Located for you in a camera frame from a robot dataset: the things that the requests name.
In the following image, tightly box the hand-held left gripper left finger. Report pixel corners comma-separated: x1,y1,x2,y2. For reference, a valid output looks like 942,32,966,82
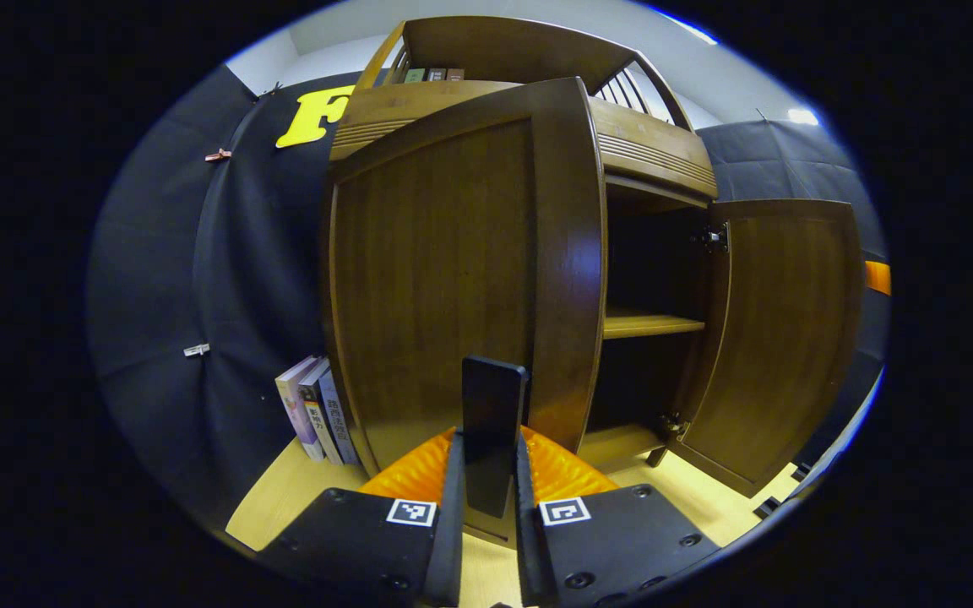
253,425,466,608

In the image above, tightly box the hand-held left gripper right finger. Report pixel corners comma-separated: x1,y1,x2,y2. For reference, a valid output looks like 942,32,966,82
514,425,724,608

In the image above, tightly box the wooden cabinet door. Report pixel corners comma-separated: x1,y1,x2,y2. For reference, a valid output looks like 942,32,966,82
322,78,607,550
668,198,866,499

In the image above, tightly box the wooden double-door shoe cabinet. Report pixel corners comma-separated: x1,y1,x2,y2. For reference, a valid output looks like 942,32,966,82
322,15,720,474

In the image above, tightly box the grey blue book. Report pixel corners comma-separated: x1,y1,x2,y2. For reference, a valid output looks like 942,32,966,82
318,365,361,467

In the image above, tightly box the dark cover book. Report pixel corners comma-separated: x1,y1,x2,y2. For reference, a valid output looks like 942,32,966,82
299,359,344,465

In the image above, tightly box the wooden inner shelf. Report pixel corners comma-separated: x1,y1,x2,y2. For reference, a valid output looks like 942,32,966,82
605,308,705,340

